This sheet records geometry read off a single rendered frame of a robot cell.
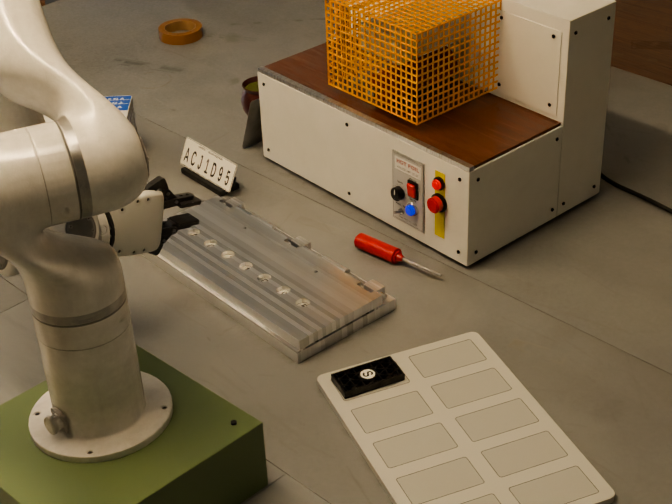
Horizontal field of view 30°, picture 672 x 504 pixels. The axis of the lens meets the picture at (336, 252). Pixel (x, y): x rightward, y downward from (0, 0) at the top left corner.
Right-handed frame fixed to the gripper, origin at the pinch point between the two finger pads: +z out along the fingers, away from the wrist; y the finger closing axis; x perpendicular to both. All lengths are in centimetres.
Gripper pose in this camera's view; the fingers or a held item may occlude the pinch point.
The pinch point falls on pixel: (184, 210)
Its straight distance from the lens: 195.3
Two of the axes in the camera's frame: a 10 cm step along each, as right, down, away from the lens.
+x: 6.6, 3.9, -6.4
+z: 7.4, -1.8, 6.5
